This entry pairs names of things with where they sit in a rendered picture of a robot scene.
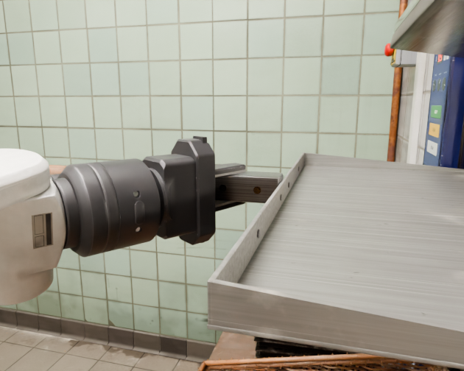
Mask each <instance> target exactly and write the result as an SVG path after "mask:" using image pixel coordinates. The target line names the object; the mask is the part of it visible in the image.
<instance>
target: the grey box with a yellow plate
mask: <svg viewBox="0 0 464 371"><path fill-rule="evenodd" d="M416 60H417V52H411V51H405V50H399V49H394V51H393V55H392V57H391V63H390V65H391V66H392V67H393V68H400V67H414V66H416Z"/></svg>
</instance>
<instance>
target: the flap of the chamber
mask: <svg viewBox="0 0 464 371"><path fill-rule="evenodd" d="M390 48H391V49H399V50H405V51H411V52H422V53H428V54H439V55H445V56H451V57H461V58H464V0H420V1H419V2H418V4H417V5H416V6H415V8H414V9H413V10H412V12H411V13H410V14H409V15H408V16H407V18H406V19H405V20H404V22H403V23H402V24H401V26H400V27H399V28H398V29H397V30H396V31H395V33H394V34H393V37H392V40H391V44H390Z"/></svg>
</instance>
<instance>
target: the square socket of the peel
mask: <svg viewBox="0 0 464 371"><path fill-rule="evenodd" d="M283 178H284V176H283V174H282V173H278V172H240V173H236V174H229V175H225V176H221V177H215V200H221V201H232V202H254V203H264V204H265V203H266V201H267V200H268V199H269V198H270V196H271V195H272V194H273V192H274V191H275V190H276V189H277V187H278V185H279V184H280V183H281V181H282V180H283Z"/></svg>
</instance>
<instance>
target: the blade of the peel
mask: <svg viewBox="0 0 464 371"><path fill-rule="evenodd" d="M207 287H208V324H207V328H208V329H211V330H216V331H224V332H229V333H238V334H243V335H248V336H257V337H261V338H266V339H275V340H280V341H285V342H294V343H298V344H304V345H312V346H318V347H326V348H331V349H336V350H344V351H350V352H355V353H364V354H368V355H373V356H382V357H387V358H396V359H401V360H405V361H414V362H419V363H425V364H433V365H438V366H443V367H451V368H457V369H462V370H464V169H455V168H447V167H439V166H426V165H419V164H411V163H398V162H391V161H383V160H370V159H362V158H349V157H342V156H334V155H321V154H314V153H306V152H303V153H302V155H301V156H300V157H299V158H298V160H297V161H296V162H295V164H294V165H293V167H292V168H291V169H290V170H289V172H288V173H287V175H286V176H285V178H284V179H283V180H282V181H281V183H280V184H279V185H278V187H277V189H276V190H275V191H274V192H273V194H272V195H271V196H270V198H269V199H268V200H267V201H266V203H265V204H264V206H263V207H262V208H261V210H260V211H259V212H258V214H257V215H256V217H255V218H254V219H253V221H252V222H251V223H250V224H249V226H248V227H247V229H246V230H245V232H243V234H242V235H241V237H240V238H239V240H238V241H237V242H236V243H235V244H234V246H233V247H232V249H231V250H230V252H229V253H228V254H227V255H226V257H225V258H224V260H223V261H222V263H221V264H220V265H219V266H218V267H217V269H216V270H215V272H214V273H213V275H212V276H211V277H210V278H209V280H208V281H207Z"/></svg>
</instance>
